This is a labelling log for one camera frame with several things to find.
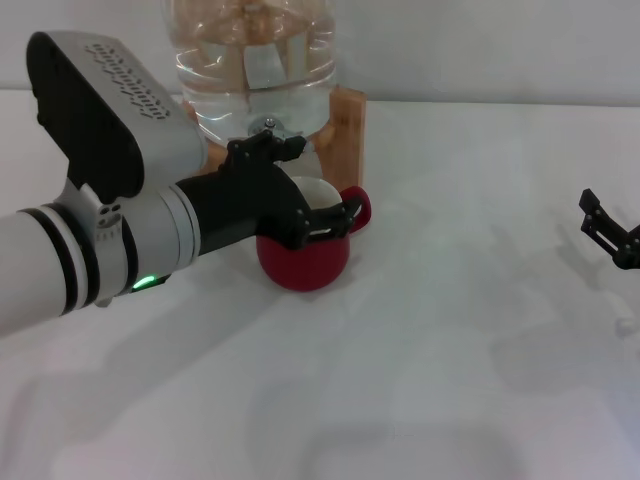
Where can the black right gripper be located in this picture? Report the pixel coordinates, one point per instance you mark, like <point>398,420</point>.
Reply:
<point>635,250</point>

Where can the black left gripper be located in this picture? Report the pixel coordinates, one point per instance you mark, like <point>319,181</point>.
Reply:
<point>250,200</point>

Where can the red ceramic cup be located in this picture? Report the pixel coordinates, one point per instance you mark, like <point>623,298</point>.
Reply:
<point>305,265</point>

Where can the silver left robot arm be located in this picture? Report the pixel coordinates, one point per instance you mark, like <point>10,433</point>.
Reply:
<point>40,265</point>

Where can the chrome faucet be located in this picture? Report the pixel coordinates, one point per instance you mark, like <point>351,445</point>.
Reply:
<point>270,122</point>

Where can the wooden dispenser stand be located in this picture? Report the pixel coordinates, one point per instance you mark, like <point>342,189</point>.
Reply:
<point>347,140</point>

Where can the glass water dispenser jar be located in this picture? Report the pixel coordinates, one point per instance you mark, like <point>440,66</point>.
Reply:
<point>225,75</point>

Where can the silver black wrist camera box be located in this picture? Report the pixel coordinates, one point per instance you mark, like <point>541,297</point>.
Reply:
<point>100,125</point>

